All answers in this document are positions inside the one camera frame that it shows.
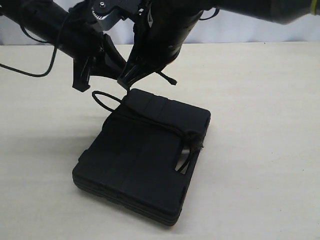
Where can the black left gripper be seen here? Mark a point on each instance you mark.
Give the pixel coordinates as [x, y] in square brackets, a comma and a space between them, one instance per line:
[93, 53]

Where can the black plastic carrying case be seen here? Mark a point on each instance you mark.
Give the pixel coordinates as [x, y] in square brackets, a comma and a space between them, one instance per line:
[145, 155]

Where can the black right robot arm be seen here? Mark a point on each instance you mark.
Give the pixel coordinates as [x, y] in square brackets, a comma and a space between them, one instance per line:
[276, 11]

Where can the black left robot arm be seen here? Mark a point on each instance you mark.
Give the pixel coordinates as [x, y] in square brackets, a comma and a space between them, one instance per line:
[47, 20]

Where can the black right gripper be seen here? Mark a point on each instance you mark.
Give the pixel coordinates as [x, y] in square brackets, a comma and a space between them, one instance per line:
[158, 40]

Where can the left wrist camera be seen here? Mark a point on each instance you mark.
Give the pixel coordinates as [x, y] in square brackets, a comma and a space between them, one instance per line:
[109, 12]

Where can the white backdrop curtain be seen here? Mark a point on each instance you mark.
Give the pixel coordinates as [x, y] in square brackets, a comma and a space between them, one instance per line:
[226, 27]

